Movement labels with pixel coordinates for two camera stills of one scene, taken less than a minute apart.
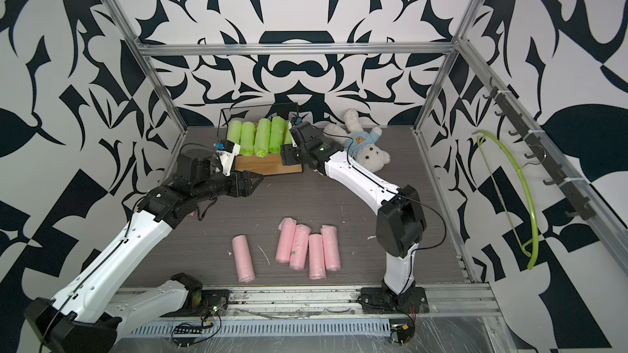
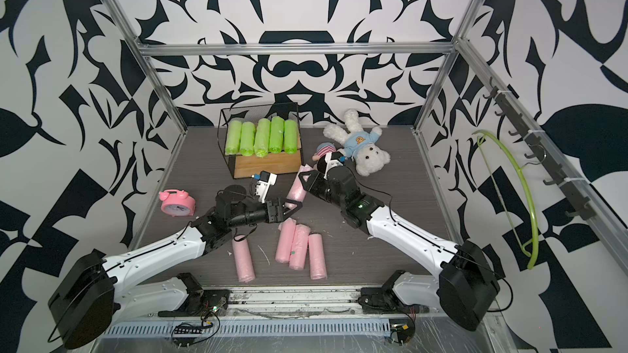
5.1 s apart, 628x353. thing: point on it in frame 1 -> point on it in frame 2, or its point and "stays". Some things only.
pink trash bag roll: x=330 y=247 -> x=297 y=191
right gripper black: x=288 y=154 -> x=314 y=181
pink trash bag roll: x=316 y=257 stays
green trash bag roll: x=234 y=131 stays
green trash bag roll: x=277 y=133 stays
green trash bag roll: x=262 y=138 stays
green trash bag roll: x=287 y=136 stays
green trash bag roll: x=247 y=140 stays
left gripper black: x=238 y=190 -> x=275 y=214
